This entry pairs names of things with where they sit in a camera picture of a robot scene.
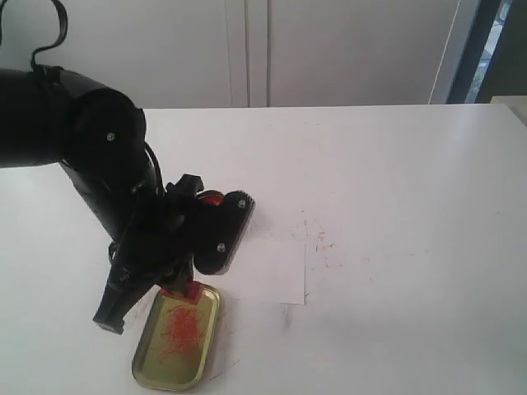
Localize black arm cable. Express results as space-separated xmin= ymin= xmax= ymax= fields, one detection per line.
xmin=0 ymin=0 xmax=69 ymax=73

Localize gold tin lid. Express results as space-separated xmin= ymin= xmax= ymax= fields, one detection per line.
xmin=132 ymin=282 xmax=221 ymax=392

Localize red rubber stamp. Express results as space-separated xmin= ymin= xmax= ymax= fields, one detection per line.
xmin=184 ymin=281 xmax=202 ymax=304

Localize beige side table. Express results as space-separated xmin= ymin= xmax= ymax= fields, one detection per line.
xmin=491 ymin=95 xmax=527 ymax=125

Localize red ink pad tin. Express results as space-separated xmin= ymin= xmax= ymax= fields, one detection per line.
xmin=196 ymin=190 xmax=225 ymax=206

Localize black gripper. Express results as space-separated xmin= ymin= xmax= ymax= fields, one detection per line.
xmin=93 ymin=193 xmax=194 ymax=334

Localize white cabinet doors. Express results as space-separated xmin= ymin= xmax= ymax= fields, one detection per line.
xmin=0 ymin=0 xmax=483 ymax=110

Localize white paper sheet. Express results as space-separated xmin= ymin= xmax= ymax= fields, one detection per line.
xmin=214 ymin=239 xmax=305 ymax=304

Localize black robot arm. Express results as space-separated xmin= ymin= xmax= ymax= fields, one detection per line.
xmin=1 ymin=67 xmax=184 ymax=334

